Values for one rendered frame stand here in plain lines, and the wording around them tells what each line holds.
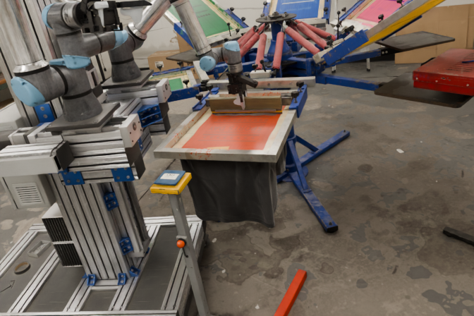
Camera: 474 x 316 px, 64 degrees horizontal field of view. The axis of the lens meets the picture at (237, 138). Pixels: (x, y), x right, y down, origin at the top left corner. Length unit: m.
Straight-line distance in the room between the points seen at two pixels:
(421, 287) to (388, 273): 0.18
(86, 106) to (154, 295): 1.09
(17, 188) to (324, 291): 1.69
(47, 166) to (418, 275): 1.99
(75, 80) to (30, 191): 0.74
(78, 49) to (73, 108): 0.38
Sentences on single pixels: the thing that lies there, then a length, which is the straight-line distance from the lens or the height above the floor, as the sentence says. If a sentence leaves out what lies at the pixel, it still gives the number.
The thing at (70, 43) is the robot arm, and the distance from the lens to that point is 1.27.
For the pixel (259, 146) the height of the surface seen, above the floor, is 0.95.
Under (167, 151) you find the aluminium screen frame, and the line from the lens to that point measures 1.77.
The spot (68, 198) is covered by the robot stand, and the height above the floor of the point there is 0.78.
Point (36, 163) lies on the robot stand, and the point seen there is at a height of 1.15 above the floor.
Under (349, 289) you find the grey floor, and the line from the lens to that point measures 2.37.
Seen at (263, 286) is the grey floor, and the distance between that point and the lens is 2.39.
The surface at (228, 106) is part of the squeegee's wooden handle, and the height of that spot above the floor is 1.01.
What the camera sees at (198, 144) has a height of 0.95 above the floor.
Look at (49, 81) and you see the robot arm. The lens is 1.51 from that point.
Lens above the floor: 1.75
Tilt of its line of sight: 25 degrees down
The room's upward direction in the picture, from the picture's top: 9 degrees counter-clockwise
